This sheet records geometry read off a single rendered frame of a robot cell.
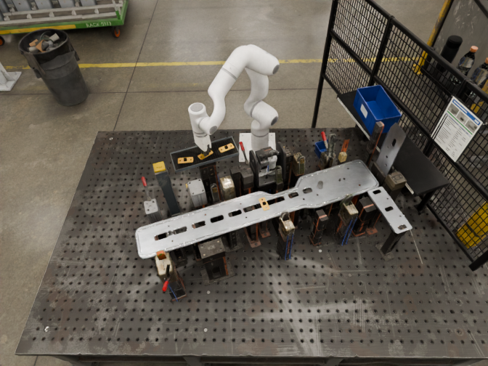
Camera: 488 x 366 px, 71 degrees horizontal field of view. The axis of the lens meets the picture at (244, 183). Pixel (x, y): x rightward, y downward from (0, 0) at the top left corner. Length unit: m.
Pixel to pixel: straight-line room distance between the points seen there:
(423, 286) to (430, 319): 0.17
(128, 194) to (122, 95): 2.17
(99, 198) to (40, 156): 1.69
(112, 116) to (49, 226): 1.43
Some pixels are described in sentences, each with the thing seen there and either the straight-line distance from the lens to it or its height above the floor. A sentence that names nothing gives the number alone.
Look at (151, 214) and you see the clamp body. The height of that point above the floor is 1.04.
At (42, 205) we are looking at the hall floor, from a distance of 3.69.
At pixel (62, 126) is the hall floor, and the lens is 4.34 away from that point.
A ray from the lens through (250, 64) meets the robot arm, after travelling 1.79.
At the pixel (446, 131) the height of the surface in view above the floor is 1.26.
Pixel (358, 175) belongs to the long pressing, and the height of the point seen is 1.00.
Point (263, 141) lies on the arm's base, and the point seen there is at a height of 0.92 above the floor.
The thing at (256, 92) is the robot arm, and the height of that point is 1.36.
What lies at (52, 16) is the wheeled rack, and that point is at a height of 0.31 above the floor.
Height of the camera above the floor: 2.60
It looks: 53 degrees down
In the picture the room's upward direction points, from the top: 3 degrees counter-clockwise
